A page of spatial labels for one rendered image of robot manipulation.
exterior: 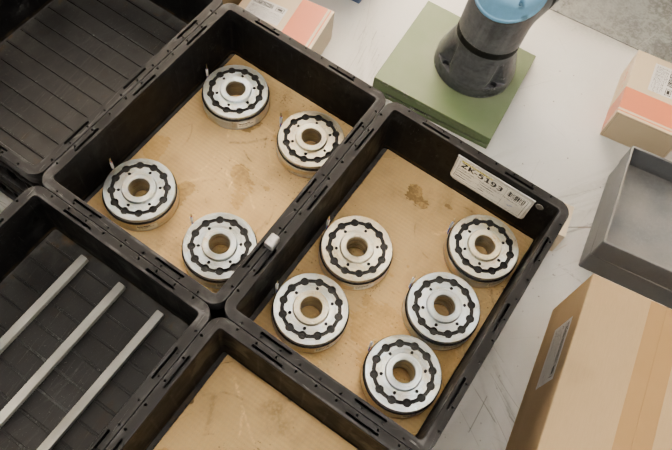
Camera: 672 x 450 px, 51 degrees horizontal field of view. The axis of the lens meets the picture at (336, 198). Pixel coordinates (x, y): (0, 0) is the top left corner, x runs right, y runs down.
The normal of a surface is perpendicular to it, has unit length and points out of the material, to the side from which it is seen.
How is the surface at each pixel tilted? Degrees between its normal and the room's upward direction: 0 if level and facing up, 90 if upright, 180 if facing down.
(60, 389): 0
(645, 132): 90
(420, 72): 4
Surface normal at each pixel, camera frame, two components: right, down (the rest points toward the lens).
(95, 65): 0.09, -0.46
